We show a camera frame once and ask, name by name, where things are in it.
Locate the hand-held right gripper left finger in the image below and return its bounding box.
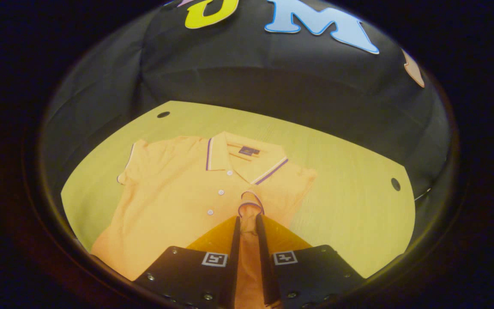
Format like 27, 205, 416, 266
133, 216, 241, 309

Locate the orange T-shirt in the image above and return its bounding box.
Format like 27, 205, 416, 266
90, 131, 318, 309

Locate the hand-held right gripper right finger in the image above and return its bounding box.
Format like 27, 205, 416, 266
256, 215, 365, 307

